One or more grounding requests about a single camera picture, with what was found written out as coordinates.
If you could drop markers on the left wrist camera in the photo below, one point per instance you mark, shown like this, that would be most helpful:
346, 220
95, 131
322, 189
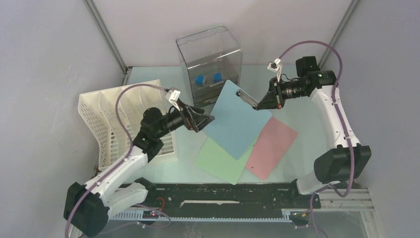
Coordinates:
172, 96

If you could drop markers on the metal clipboard clip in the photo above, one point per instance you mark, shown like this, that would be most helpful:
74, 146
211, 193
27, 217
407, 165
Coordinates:
247, 98

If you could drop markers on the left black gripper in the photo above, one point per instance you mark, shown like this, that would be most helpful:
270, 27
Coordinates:
193, 118

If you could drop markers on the white plastic file rack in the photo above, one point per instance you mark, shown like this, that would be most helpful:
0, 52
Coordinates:
114, 116

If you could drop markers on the blue clipboard sheet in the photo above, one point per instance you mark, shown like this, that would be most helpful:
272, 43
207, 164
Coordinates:
236, 124

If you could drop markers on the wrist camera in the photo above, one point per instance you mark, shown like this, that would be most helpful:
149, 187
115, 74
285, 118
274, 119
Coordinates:
172, 96
276, 66

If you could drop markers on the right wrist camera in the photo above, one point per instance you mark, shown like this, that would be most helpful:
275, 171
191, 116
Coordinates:
276, 66

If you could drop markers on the blue eraser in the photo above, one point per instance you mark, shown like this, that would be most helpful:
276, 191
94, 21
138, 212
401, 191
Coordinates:
200, 80
217, 77

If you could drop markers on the pink clipboard sheet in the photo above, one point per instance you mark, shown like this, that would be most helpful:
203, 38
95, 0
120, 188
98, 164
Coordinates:
271, 145

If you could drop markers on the clear plastic drawer box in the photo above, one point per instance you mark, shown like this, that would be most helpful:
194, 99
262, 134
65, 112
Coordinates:
206, 52

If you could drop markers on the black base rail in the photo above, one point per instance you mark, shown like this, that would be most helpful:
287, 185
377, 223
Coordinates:
247, 201

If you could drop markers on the green clipboard sheet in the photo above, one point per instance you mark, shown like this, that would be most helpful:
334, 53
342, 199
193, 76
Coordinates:
216, 161

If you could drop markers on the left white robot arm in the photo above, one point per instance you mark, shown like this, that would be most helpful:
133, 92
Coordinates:
90, 206

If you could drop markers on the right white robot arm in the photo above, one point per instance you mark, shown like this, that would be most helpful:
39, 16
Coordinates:
345, 157

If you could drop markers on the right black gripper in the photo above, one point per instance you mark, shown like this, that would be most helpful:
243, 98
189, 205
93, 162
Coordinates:
274, 98

